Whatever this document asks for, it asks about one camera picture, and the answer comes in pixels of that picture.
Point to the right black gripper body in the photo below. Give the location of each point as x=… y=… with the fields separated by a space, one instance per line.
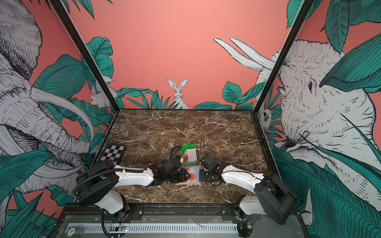
x=206 y=176

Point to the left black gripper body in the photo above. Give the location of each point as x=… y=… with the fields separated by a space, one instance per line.
x=179 y=177

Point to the green plastic tray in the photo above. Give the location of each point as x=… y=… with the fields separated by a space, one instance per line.
x=185 y=147

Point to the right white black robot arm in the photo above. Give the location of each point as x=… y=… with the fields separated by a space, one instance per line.
x=271 y=196

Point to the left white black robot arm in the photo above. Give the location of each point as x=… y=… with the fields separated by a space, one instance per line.
x=95 y=187

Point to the white red credit card stack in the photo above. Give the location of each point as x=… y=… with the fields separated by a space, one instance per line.
x=189 y=156

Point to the red triangle warning sticker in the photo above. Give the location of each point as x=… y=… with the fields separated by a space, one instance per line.
x=256 y=168

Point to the black white checkerboard plate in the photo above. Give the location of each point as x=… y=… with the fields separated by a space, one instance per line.
x=115 y=153

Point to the black front mounting rail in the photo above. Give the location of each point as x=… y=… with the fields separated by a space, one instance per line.
x=226 y=211

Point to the white slotted cable duct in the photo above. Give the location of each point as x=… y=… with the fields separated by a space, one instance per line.
x=141 y=228

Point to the left black frame post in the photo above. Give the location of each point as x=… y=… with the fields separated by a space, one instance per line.
x=66 y=20

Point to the black frame post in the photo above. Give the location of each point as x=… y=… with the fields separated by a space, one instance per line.
x=66 y=20
x=299 y=20

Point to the right black frame post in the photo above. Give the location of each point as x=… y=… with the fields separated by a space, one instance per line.
x=299 y=20

